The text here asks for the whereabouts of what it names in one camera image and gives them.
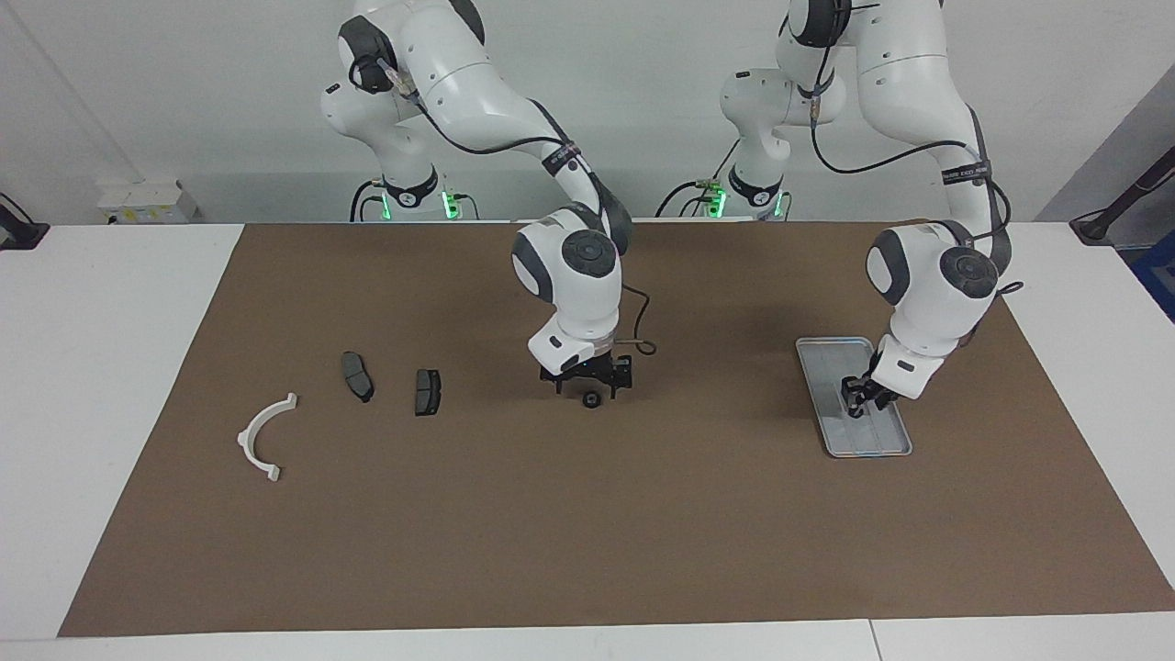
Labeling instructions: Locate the silver metal tray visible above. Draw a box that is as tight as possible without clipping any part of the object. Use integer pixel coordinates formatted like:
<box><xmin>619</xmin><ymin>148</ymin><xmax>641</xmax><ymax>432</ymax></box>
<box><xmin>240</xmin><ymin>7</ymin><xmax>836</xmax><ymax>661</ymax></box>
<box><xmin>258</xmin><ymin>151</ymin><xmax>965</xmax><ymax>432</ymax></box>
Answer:
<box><xmin>795</xmin><ymin>336</ymin><xmax>913</xmax><ymax>459</ymax></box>

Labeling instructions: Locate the brown table mat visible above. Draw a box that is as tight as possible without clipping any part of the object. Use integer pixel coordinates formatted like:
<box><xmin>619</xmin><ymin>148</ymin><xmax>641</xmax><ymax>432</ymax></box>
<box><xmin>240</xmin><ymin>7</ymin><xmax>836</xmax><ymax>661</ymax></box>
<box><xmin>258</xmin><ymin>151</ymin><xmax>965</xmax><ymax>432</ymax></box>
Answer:
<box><xmin>57</xmin><ymin>220</ymin><xmax>1175</xmax><ymax>638</ymax></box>

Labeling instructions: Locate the curved dark brake pad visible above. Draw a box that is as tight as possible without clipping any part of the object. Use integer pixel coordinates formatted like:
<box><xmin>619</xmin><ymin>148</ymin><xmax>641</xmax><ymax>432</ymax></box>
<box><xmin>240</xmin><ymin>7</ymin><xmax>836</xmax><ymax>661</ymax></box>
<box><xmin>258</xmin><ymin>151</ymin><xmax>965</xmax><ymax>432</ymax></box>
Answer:
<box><xmin>341</xmin><ymin>352</ymin><xmax>375</xmax><ymax>405</ymax></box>

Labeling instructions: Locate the black angled stand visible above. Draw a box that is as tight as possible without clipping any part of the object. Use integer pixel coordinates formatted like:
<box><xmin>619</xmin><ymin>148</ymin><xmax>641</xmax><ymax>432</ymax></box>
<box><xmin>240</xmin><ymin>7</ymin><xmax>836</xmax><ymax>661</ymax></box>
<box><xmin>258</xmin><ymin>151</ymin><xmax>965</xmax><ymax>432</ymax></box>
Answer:
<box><xmin>1069</xmin><ymin>147</ymin><xmax>1175</xmax><ymax>247</ymax></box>

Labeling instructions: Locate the blue box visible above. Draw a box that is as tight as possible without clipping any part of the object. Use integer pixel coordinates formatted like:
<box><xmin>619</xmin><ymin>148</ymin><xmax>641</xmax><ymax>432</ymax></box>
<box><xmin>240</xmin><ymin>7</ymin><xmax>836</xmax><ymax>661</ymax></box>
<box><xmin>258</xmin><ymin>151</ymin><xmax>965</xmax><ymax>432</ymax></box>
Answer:
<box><xmin>1131</xmin><ymin>241</ymin><xmax>1175</xmax><ymax>322</ymax></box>

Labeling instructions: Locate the white power box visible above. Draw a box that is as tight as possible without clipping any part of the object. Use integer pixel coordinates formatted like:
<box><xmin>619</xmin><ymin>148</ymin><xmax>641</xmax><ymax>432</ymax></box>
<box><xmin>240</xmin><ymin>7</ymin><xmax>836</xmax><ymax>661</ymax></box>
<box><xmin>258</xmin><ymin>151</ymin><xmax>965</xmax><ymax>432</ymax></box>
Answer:
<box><xmin>96</xmin><ymin>179</ymin><xmax>198</xmax><ymax>226</ymax></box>

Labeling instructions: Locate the black table clamp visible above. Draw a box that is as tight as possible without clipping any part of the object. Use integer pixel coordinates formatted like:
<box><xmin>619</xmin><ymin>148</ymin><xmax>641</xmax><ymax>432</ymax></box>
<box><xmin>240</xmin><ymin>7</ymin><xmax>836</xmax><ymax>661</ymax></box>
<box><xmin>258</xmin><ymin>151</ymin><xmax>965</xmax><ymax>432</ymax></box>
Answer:
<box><xmin>0</xmin><ymin>193</ymin><xmax>51</xmax><ymax>251</ymax></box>

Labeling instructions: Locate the black left base cable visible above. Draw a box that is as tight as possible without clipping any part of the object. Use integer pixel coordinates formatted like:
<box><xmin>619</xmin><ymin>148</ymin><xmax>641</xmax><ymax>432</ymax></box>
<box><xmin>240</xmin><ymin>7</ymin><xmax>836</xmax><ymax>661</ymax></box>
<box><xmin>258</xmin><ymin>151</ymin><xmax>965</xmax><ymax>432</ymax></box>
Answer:
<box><xmin>655</xmin><ymin>138</ymin><xmax>744</xmax><ymax>219</ymax></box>

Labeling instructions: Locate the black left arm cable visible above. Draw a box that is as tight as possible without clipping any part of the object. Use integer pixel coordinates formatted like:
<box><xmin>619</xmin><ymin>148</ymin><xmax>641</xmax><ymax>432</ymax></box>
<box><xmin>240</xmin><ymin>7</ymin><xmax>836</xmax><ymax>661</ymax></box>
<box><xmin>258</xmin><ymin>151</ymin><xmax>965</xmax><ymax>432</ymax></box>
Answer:
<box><xmin>808</xmin><ymin>37</ymin><xmax>1024</xmax><ymax>299</ymax></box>

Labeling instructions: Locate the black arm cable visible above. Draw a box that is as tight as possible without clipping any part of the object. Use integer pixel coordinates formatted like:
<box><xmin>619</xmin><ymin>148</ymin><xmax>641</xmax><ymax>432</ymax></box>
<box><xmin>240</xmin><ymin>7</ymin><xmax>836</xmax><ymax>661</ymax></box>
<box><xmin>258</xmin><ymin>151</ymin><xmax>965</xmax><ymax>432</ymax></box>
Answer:
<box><xmin>808</xmin><ymin>37</ymin><xmax>1024</xmax><ymax>299</ymax></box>
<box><xmin>375</xmin><ymin>55</ymin><xmax>658</xmax><ymax>357</ymax></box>

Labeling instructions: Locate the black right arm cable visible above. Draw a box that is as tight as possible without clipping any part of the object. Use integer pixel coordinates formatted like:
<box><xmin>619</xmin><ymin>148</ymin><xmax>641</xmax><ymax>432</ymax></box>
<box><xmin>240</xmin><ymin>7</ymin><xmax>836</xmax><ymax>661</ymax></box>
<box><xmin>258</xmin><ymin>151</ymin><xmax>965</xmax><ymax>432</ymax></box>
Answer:
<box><xmin>375</xmin><ymin>55</ymin><xmax>658</xmax><ymax>357</ymax></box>

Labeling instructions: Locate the white curved plastic bracket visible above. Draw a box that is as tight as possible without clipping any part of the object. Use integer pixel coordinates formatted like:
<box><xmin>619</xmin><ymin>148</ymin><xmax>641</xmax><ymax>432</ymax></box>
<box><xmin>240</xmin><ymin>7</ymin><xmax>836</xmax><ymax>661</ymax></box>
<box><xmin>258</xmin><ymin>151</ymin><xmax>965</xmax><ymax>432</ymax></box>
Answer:
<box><xmin>237</xmin><ymin>393</ymin><xmax>299</xmax><ymax>484</ymax></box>

